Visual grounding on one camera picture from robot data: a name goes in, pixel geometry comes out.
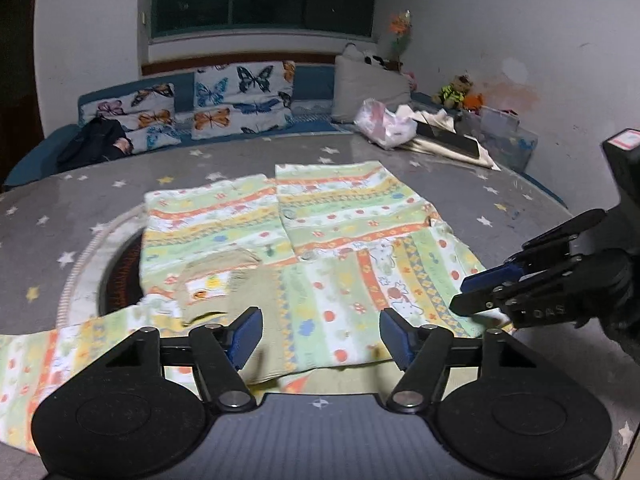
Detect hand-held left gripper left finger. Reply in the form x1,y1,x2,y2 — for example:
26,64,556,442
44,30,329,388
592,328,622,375
102,306,264,412

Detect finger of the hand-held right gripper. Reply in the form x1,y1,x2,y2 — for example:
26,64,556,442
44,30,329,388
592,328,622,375
449,254,591,332
459,208,609,296

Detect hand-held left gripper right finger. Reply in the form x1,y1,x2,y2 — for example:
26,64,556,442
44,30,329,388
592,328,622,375
379,307,538,413

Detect patterned green orange shirt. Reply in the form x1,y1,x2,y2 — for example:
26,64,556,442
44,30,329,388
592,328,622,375
0,160,513,456

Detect round dark fringed mat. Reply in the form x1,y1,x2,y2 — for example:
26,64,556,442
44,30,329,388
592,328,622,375
54,204,152,333

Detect clear plastic storage box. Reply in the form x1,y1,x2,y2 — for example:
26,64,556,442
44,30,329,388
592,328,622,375
461,107,540,172

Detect black tablet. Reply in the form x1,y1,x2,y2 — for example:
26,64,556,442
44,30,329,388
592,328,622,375
415,122,482,159

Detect teddy bear toy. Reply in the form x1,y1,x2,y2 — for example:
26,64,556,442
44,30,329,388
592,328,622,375
431,74,474,110

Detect pink white plastic bag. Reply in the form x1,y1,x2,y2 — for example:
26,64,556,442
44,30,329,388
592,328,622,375
353,98,419,150

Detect grey pillow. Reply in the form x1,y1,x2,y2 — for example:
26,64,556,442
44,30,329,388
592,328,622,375
330,43,412,124

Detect large butterfly print pillow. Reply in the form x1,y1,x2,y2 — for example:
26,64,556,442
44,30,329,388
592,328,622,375
191,60,297,141

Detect small butterfly print pillow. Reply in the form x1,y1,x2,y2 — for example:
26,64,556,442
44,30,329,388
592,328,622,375
79,82,182,154

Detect grey star tablecloth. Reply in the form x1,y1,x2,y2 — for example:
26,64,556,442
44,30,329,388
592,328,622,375
0,132,640,480

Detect black white plush toy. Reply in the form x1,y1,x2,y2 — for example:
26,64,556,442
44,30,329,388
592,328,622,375
364,52,402,72

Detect dark clothing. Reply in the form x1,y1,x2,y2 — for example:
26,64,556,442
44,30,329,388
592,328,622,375
56,117,136,172

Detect blue sofa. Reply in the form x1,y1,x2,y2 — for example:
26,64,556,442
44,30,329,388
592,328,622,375
2,62,571,208

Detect artificial flowers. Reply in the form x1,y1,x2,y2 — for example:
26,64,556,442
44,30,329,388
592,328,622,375
386,9,417,59

